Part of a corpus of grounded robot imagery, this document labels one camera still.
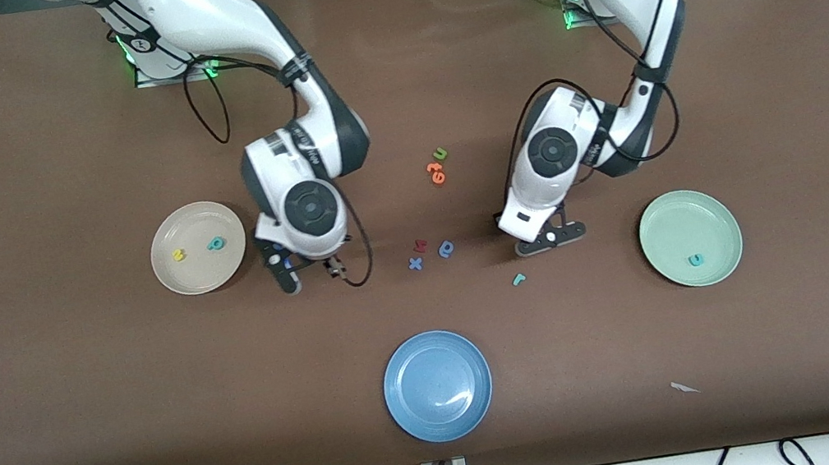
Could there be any beige brown plate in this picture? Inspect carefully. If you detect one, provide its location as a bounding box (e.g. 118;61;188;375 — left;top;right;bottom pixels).
143;196;255;302

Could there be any light green plate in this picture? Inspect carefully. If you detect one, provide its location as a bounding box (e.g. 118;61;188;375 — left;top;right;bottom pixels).
633;182;748;295

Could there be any blue plate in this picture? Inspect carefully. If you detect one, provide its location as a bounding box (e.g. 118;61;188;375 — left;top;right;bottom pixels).
376;323;501;450

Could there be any brown table cover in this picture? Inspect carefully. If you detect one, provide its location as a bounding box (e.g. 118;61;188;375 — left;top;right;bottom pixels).
0;0;829;465

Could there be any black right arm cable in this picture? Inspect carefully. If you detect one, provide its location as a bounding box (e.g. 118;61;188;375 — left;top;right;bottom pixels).
95;0;379;321

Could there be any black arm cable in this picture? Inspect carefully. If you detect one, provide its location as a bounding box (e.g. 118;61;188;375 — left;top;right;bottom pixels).
475;0;691;206
95;0;379;321

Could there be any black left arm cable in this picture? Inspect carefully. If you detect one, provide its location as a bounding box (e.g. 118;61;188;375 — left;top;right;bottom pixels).
475;0;691;206

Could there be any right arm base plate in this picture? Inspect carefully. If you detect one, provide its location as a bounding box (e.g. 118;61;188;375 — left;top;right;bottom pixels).
131;44;224;90

